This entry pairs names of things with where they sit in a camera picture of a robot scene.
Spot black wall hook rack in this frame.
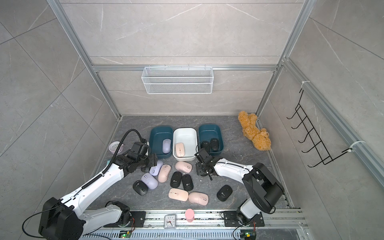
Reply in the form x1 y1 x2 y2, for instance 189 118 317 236
286 89 354 168

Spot left teal storage box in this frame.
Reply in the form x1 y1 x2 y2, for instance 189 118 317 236
149 126 173 159

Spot teal storage box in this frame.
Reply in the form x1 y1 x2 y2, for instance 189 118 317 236
149 126 173 159
198 124 224 156

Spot purple mouse middle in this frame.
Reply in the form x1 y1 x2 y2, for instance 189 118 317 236
141 173 159 190

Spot pink cylinder object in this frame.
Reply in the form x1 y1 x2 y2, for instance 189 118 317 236
185 209 195 223

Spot white wire mesh basket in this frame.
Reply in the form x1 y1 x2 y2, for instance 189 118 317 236
142 66 214 94

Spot brown teddy bear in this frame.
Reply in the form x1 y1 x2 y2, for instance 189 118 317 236
238 111 272 151

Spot small white desk clock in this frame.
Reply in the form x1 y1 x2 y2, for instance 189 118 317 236
164 214 177 230

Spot right teal storage box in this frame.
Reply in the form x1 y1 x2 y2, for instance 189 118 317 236
198 124 224 156

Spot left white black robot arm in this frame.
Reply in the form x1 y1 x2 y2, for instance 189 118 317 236
38 140 158 240

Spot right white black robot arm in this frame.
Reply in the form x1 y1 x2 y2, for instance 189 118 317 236
195 149 285 225

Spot white storage box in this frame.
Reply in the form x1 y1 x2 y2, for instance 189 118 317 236
173 128 198 162

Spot pink mouse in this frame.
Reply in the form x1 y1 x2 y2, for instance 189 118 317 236
174 143 185 158
169 188 189 202
188 192 209 206
175 161 193 174
158 164 172 183

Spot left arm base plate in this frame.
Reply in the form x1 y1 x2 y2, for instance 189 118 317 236
103 211 147 228

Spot purple mouse top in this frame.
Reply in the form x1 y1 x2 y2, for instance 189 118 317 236
149 160 164 177

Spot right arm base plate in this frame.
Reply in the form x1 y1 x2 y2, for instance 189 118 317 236
220 211 265 227

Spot purple mouse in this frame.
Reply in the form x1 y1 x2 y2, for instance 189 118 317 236
141 173 159 190
149 160 164 177
162 139 172 154

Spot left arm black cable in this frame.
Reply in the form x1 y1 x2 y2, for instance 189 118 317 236
101 128 148 175

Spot purple mouse bottom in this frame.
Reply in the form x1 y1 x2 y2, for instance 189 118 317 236
162 139 172 154

